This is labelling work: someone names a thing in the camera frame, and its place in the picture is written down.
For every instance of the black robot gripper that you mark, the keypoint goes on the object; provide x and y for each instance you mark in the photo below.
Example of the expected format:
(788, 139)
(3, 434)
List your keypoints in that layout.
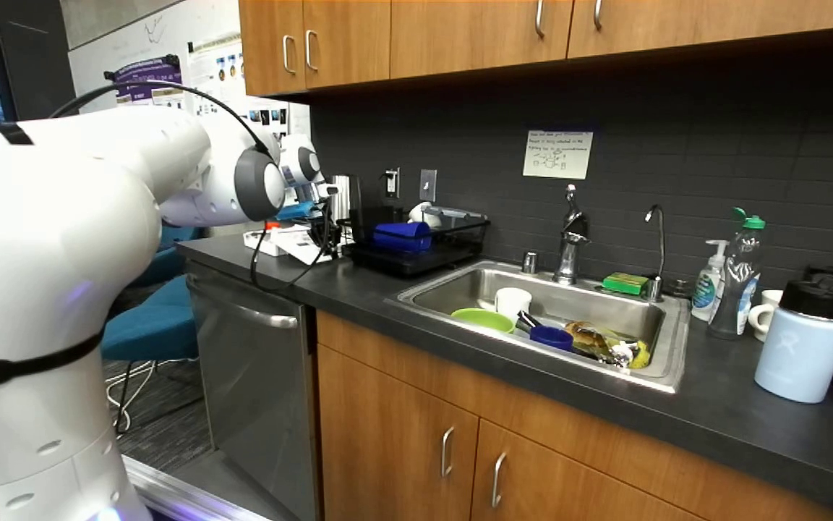
(324, 208)

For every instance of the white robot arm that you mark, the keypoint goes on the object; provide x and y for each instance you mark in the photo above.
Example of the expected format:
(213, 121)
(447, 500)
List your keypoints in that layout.
(50, 241)

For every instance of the silver metal cup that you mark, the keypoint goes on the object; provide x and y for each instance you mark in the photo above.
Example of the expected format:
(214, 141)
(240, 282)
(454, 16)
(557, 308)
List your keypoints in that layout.
(342, 198)

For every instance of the white plastic utensil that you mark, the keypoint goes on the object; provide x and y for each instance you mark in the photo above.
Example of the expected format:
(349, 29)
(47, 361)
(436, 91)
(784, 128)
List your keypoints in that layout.
(424, 211)

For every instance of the paper poster with photos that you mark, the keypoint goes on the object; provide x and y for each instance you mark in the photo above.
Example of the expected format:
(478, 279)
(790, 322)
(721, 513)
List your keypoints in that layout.
(266, 117)

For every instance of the stainless steel dishwasher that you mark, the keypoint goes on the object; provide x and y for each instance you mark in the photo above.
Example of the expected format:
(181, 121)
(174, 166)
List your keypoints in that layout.
(258, 385)

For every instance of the green plate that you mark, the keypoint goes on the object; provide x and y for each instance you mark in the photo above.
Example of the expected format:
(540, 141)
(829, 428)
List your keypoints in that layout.
(478, 319)

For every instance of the blue upholstered chair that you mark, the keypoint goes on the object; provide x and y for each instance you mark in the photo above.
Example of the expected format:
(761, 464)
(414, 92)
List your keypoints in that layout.
(152, 322)

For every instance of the white cup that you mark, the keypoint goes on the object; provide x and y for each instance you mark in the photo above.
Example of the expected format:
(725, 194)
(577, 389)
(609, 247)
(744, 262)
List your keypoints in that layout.
(512, 302)

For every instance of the wooden cabinet door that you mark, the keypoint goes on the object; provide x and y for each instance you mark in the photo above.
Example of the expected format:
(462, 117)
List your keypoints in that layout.
(388, 434)
(570, 480)

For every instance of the purple bundle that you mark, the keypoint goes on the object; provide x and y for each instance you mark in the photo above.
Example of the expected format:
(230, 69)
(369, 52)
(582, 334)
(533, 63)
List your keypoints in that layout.
(145, 75)

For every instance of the dark metal faucet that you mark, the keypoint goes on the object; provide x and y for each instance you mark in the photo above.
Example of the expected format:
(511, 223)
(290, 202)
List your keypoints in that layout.
(567, 241)

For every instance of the wooden upper cabinet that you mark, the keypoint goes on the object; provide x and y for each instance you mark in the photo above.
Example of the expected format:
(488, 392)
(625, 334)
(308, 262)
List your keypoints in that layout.
(454, 31)

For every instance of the whiteboard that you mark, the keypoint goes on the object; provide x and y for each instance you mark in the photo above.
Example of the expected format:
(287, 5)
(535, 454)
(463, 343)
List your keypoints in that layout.
(138, 31)

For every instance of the green sponge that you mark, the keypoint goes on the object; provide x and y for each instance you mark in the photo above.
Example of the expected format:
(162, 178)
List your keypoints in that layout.
(625, 285)

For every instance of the dishes in sink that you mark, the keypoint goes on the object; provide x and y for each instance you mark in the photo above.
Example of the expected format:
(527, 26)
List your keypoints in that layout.
(615, 347)

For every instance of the thin metal water tap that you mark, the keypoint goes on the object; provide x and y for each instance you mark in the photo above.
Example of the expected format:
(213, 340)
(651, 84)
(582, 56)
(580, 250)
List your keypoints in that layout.
(660, 250)

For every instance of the stainless steel sink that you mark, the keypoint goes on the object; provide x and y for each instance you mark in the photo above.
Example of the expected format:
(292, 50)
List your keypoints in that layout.
(667, 357)

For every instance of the clear soap dispenser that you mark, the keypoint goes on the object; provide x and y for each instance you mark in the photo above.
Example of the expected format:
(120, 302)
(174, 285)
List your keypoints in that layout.
(709, 291)

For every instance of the dish soap bottle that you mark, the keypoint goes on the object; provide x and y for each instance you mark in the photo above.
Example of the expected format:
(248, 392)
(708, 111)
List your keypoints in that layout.
(742, 279)

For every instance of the white mug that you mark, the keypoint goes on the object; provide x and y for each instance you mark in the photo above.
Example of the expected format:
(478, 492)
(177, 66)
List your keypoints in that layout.
(765, 314)

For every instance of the light blue canister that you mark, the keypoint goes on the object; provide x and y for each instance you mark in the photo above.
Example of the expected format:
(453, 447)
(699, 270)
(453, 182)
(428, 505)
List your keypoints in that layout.
(802, 350)

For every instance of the white wall outlet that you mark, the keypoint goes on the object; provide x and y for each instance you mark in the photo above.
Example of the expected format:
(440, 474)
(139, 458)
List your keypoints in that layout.
(428, 182)
(392, 181)

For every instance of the white paper wall sign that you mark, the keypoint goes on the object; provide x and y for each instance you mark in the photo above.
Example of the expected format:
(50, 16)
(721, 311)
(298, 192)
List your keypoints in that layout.
(557, 155)

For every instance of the aluminium frame rail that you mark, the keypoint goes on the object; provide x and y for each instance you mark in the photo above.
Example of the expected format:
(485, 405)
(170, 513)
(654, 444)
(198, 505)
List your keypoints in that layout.
(181, 492)

